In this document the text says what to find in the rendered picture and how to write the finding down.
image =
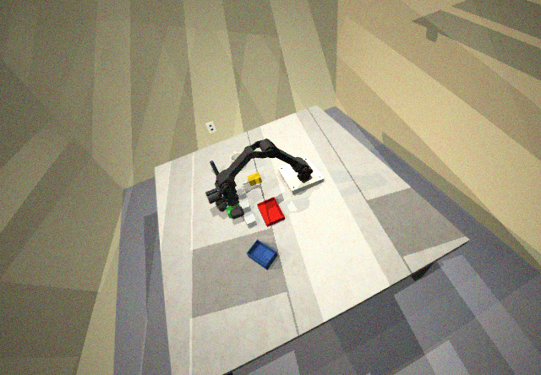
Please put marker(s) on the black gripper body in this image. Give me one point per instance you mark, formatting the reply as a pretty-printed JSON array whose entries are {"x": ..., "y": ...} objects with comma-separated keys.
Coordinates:
[{"x": 237, "y": 211}]

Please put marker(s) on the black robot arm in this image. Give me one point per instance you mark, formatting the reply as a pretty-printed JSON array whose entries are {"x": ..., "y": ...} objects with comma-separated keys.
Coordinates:
[{"x": 225, "y": 179}]

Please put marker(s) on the red tray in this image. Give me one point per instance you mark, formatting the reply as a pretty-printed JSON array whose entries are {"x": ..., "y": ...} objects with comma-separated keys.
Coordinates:
[{"x": 271, "y": 211}]

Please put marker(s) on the blue tray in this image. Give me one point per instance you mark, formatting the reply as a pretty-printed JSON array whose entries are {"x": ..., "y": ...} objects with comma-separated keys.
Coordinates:
[{"x": 262, "y": 254}]

